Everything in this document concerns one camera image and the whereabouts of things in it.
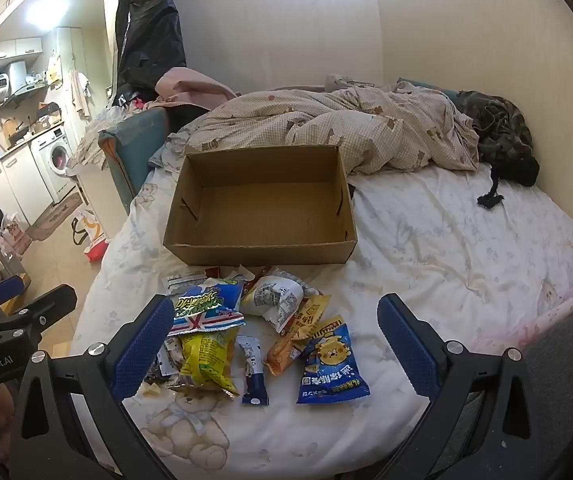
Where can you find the blue white chips packet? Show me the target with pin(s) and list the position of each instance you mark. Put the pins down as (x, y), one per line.
(206, 307)

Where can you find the blue bear snack packet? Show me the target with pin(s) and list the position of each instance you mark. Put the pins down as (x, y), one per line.
(329, 365)

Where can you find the white shopping bag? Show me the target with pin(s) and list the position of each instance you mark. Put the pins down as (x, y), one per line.
(86, 225)

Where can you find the person's grey trouser leg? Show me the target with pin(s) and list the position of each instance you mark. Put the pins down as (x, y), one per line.
(571, 375)

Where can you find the yellow snack packet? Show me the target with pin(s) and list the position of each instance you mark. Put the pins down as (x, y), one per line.
(206, 360)

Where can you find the red bag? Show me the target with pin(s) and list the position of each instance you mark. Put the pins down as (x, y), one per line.
(96, 252)

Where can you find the small red snack packet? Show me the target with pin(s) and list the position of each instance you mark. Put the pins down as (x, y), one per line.
(226, 271)

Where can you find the small dark snack packet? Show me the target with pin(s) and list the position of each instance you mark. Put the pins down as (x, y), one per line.
(164, 365)

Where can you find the white washing machine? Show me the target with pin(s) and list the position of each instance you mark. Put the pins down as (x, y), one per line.
(55, 160)

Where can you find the small white snack packet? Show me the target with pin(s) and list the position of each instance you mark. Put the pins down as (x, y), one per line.
(186, 280)

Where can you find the checkered bear print duvet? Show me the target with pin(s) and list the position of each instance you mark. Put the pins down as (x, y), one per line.
(316, 120)

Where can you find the teal pillow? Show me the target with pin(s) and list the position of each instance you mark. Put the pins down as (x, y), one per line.
(441, 91)

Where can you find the white barcode snack packet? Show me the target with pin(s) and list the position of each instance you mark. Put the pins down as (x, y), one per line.
(271, 297)

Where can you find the orange peanut snack packet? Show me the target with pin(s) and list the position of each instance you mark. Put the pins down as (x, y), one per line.
(294, 335)

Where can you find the white floral bed sheet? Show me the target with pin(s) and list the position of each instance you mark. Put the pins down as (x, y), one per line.
(466, 260)

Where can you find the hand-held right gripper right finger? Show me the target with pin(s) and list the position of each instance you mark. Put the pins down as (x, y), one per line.
(411, 347)

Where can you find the camouflage cloth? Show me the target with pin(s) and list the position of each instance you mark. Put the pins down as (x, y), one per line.
(501, 130)

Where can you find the pink garment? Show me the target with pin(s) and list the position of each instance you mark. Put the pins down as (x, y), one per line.
(191, 87)

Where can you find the white blue slim snack packet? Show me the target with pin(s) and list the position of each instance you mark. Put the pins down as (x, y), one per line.
(254, 370)

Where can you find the brown cardboard box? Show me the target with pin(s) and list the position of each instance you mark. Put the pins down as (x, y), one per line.
(266, 210)

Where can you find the black hanging jacket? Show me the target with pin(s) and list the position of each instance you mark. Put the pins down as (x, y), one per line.
(149, 35)

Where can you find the white kitchen cabinet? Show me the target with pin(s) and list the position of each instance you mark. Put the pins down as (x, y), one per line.
(16, 187)

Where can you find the pink blanket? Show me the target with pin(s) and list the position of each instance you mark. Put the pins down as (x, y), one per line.
(561, 300)

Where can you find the brown floor rug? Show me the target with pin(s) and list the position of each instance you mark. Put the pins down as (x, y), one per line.
(54, 215)

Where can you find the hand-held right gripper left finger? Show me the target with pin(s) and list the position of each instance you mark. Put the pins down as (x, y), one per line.
(144, 350)

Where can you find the teal upholstered chair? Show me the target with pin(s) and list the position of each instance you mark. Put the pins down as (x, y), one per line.
(134, 145)

